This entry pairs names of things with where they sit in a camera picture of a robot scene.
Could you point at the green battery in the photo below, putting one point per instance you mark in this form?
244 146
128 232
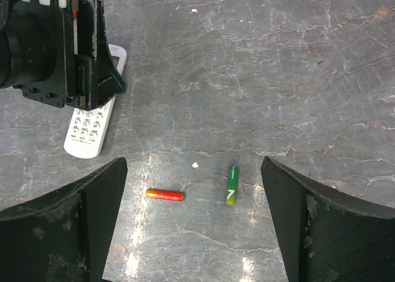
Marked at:
232 185

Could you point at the white remote control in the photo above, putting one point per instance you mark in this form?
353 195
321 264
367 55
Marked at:
87 131

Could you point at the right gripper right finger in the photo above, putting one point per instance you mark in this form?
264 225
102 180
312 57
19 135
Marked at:
325 234

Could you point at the orange red battery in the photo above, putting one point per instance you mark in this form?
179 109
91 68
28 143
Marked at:
166 195

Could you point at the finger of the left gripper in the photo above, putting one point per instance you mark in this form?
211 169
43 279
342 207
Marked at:
98 79

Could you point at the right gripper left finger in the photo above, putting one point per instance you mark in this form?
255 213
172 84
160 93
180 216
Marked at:
64 235

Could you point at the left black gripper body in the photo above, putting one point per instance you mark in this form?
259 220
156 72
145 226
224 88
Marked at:
37 50

